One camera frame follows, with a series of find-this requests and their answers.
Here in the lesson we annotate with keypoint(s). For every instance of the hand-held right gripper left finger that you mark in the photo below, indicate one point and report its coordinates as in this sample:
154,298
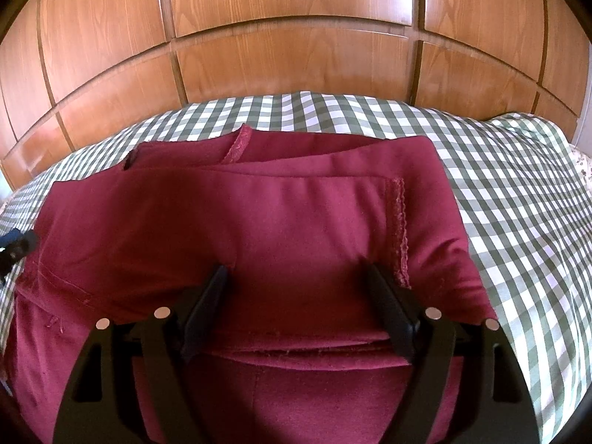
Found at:
206,305

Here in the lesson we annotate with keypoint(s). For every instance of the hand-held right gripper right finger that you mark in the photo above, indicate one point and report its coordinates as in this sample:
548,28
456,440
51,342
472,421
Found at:
393,305

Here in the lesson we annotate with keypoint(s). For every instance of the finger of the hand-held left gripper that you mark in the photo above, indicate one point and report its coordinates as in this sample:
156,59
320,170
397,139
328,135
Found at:
23,243

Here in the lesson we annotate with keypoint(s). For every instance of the dark red garment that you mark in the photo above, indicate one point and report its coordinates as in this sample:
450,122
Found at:
300,222

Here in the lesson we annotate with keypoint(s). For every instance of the green white checkered bed sheet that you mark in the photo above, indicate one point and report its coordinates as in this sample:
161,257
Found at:
508,217

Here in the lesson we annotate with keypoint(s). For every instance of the floral bed cover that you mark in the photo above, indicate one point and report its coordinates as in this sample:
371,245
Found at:
583,164

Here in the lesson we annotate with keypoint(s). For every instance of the wooden wardrobe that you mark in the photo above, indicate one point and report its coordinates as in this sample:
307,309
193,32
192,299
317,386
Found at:
296,32

